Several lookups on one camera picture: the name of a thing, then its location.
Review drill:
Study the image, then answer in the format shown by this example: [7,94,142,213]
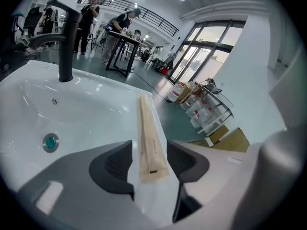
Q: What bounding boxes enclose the tan paper-wrapped toiletry item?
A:
[136,93,171,184]

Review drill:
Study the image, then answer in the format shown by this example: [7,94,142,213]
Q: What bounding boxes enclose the round metal sink drain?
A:
[42,133,60,154]

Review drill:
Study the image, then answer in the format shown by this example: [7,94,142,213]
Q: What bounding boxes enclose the black faucet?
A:
[28,0,83,83]

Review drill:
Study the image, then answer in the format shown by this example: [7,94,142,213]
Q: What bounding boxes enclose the black-legged table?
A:
[105,30,146,79]

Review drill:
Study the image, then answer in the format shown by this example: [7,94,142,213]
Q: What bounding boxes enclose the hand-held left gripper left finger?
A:
[17,139,154,230]

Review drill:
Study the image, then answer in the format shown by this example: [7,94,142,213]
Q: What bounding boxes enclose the brown cardboard box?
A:
[177,81,201,103]

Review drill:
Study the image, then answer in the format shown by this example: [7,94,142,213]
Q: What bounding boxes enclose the flattened cardboard sheets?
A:
[188,124,251,153]

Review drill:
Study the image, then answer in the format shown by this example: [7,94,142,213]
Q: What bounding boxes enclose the clear plastic water jug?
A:
[186,99,206,119]
[190,106,215,129]
[180,96,197,112]
[170,82,187,104]

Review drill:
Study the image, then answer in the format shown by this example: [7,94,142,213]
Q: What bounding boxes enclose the black balcony railing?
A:
[68,0,180,37]

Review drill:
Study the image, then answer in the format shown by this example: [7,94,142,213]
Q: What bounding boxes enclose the black office chair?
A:
[11,5,44,48]

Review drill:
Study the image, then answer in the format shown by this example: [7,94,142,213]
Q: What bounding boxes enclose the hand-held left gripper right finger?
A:
[166,139,264,228]

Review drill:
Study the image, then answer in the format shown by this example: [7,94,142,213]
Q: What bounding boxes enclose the black floor cable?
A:
[132,70,174,103]

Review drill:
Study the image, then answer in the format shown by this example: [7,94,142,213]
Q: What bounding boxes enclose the white sink counter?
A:
[0,59,183,226]

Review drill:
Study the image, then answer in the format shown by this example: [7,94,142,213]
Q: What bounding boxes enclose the black-framed glass doors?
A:
[167,20,247,84]

